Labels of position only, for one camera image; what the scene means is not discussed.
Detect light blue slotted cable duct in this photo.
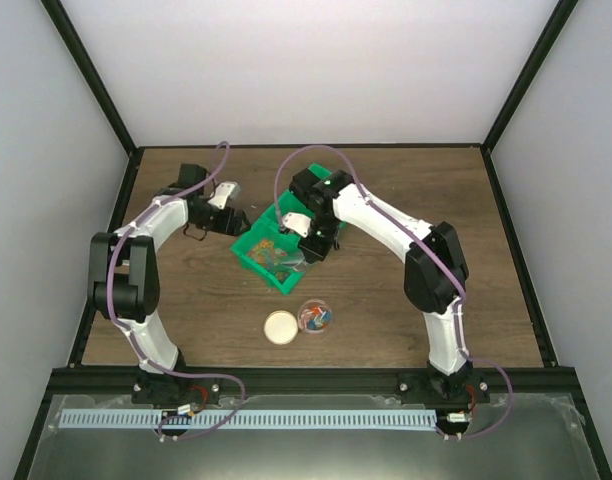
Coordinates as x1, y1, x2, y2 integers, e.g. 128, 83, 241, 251
58, 408, 437, 431

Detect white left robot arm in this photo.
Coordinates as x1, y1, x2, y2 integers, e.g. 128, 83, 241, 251
87, 164, 251, 404

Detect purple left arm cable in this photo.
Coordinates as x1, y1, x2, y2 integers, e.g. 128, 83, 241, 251
106, 140, 247, 444

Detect silver metal scoop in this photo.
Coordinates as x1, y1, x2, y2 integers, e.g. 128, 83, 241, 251
278, 251, 310, 273

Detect green bin with star candies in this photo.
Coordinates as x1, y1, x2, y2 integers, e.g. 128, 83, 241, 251
231, 220, 305, 295

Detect clear glass jar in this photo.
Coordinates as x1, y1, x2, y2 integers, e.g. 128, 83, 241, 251
297, 299, 333, 334

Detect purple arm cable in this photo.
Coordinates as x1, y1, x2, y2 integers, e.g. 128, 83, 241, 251
274, 144, 514, 442
106, 140, 247, 444

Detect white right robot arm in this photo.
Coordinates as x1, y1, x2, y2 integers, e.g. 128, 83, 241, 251
281, 169, 469, 403

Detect cream jar lid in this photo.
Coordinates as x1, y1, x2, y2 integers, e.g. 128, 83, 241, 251
263, 310, 299, 345

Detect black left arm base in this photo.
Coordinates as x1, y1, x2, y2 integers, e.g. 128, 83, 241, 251
132, 369, 223, 407

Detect green bin with popsicle candies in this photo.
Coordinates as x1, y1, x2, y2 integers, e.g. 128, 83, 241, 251
292, 166, 354, 234

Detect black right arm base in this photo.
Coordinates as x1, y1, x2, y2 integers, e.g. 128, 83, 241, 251
397, 368, 490, 407

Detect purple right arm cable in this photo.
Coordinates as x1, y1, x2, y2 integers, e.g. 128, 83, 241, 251
274, 144, 514, 442

